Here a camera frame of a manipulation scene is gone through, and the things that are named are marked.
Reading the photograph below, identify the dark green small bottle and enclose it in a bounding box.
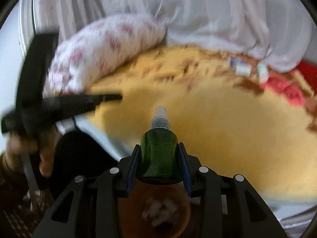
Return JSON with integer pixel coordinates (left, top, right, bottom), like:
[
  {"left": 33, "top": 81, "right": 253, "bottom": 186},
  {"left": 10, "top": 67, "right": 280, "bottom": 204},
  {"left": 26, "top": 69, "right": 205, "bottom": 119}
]
[{"left": 139, "top": 106, "right": 178, "bottom": 185}]

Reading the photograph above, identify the orange trash bin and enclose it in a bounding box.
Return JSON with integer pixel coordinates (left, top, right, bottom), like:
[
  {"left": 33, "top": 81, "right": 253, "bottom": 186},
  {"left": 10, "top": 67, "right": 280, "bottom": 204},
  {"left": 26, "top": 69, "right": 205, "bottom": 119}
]
[{"left": 118, "top": 181, "right": 191, "bottom": 237}]

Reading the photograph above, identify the person left hand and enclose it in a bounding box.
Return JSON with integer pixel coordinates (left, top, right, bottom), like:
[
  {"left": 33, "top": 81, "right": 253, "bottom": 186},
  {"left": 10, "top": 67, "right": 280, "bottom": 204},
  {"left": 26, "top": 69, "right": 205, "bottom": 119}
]
[{"left": 2, "top": 126, "right": 62, "bottom": 177}]

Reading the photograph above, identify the floral pink white pillow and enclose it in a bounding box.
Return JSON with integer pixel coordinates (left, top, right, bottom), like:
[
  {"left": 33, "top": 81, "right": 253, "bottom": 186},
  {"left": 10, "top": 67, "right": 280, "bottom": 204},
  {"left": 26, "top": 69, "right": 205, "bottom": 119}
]
[{"left": 47, "top": 13, "right": 167, "bottom": 94}]

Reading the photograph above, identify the yellow floral plush blanket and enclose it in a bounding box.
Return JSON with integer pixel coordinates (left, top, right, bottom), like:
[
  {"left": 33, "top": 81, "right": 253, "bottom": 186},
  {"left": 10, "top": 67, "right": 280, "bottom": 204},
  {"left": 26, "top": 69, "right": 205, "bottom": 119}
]
[{"left": 88, "top": 45, "right": 316, "bottom": 201}]

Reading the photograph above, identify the blue white medicine box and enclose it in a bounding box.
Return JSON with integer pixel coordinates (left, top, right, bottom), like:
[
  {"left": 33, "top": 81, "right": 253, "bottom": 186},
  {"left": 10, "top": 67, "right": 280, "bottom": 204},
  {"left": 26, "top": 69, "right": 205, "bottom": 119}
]
[{"left": 228, "top": 57, "right": 252, "bottom": 77}]

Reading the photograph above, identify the white slim bottle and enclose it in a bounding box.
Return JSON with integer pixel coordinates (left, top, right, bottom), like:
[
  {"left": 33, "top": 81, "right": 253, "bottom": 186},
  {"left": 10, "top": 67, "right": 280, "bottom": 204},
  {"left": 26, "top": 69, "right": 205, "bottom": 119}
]
[{"left": 257, "top": 63, "right": 269, "bottom": 84}]

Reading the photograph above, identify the red blanket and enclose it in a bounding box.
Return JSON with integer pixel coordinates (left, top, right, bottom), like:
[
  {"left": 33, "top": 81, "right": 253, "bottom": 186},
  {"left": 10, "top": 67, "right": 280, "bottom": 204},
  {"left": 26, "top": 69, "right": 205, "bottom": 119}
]
[{"left": 296, "top": 60, "right": 317, "bottom": 93}]

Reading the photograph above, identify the sheer white curtain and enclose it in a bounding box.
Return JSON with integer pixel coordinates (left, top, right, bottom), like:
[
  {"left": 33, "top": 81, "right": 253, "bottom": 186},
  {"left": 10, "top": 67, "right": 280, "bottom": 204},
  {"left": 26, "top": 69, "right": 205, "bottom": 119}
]
[{"left": 18, "top": 0, "right": 316, "bottom": 71}]

